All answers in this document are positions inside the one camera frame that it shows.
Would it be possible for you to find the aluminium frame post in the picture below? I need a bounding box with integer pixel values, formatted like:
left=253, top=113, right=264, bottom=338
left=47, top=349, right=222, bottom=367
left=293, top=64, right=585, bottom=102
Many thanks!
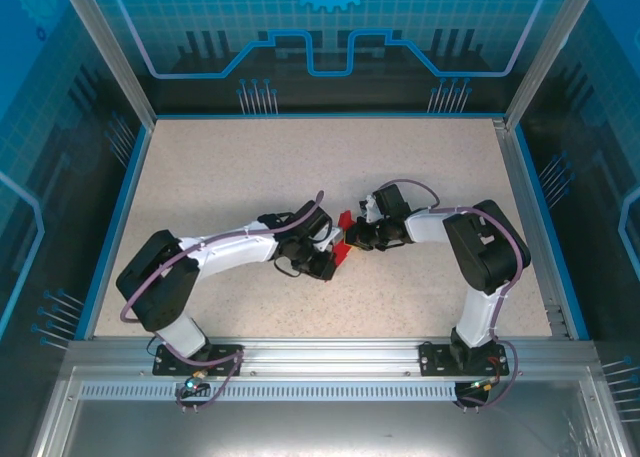
left=502, top=0, right=605, bottom=131
left=53, top=0, right=157, bottom=128

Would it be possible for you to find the slotted grey cable duct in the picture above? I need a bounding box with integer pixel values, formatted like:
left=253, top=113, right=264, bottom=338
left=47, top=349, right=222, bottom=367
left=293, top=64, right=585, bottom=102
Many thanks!
left=78, top=382, right=464, bottom=403

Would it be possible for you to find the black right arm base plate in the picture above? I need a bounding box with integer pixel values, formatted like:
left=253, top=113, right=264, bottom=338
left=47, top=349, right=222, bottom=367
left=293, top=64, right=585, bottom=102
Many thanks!
left=418, top=340, right=511, bottom=378

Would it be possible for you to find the blue table edge strip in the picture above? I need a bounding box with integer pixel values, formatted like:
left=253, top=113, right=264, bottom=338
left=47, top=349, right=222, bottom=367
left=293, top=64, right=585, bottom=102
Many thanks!
left=73, top=124, right=155, bottom=341
left=152, top=110, right=507, bottom=121
left=510, top=124, right=592, bottom=341

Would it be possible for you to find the brushed metal tray panel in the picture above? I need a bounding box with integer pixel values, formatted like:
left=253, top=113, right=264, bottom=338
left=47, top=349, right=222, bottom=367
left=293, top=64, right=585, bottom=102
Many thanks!
left=27, top=366, right=634, bottom=457

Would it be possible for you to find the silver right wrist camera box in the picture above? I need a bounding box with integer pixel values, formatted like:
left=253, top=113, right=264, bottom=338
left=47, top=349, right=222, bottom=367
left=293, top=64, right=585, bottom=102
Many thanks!
left=356, top=194, right=382, bottom=224

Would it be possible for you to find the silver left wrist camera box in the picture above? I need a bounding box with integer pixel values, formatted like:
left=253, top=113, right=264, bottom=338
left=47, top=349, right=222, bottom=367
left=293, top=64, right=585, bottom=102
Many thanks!
left=314, top=226, right=346, bottom=252

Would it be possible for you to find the aluminium mounting beam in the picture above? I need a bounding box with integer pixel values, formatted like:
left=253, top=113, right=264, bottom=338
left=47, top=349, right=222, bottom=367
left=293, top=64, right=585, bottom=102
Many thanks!
left=64, top=337, right=600, bottom=378

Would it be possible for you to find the aluminium side rail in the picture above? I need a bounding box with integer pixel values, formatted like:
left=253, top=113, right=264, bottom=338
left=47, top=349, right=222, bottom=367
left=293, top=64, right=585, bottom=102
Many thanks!
left=492, top=118, right=572, bottom=339

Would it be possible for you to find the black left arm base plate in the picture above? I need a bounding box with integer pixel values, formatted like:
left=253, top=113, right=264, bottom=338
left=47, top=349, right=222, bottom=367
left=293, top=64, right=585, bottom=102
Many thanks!
left=152, top=343, right=246, bottom=378

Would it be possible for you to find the red paper sheet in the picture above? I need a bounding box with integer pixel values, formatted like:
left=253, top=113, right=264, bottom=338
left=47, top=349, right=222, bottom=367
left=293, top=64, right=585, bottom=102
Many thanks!
left=331, top=209, right=357, bottom=269

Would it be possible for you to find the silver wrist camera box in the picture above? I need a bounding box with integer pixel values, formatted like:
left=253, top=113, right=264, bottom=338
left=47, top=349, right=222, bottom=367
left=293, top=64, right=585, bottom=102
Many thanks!
left=356, top=194, right=382, bottom=224
left=314, top=226, right=346, bottom=252

